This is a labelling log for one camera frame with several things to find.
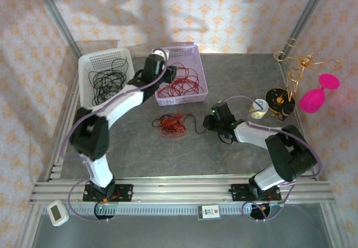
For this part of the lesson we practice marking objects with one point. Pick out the small yellow jar white lid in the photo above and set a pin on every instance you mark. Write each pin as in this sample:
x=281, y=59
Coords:
x=259, y=108

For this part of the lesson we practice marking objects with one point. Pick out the white label card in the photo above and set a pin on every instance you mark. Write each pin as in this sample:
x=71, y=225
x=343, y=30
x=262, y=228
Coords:
x=209, y=212

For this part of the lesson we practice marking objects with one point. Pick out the aluminium frame post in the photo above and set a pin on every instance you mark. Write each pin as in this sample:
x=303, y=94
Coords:
x=302, y=18
x=58, y=18

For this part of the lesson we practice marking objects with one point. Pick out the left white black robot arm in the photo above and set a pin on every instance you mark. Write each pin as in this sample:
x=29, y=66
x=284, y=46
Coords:
x=99, y=172

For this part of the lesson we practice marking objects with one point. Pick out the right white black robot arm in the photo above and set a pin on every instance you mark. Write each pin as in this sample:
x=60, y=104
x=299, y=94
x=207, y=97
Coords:
x=251, y=133

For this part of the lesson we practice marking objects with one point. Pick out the pink goblet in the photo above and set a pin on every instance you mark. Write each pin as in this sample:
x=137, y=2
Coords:
x=311, y=99

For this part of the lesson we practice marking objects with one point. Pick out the white digital timer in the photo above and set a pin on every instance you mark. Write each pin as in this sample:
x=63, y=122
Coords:
x=57, y=213

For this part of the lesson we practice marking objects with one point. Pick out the white plastic basket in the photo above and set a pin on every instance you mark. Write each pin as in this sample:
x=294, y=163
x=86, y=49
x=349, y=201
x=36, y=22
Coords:
x=92, y=60

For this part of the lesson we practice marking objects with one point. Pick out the aluminium rail beam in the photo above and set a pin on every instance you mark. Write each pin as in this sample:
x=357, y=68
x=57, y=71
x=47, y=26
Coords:
x=181, y=192

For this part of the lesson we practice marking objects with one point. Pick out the lilac plastic basket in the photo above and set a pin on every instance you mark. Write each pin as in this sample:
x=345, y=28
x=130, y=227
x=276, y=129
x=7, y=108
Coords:
x=193, y=52

